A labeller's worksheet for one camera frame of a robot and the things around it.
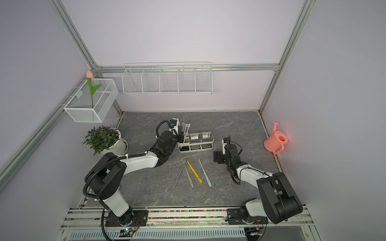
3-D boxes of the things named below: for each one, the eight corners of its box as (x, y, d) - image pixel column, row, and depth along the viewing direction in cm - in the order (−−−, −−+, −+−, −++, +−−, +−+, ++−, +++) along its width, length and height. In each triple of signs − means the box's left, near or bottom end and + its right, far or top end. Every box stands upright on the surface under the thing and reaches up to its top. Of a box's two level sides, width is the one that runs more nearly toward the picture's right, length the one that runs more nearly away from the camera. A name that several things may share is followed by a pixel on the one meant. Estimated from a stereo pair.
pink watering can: (261, 149, 101) (267, 140, 92) (268, 131, 111) (275, 121, 102) (277, 157, 97) (285, 148, 88) (284, 138, 107) (291, 128, 98)
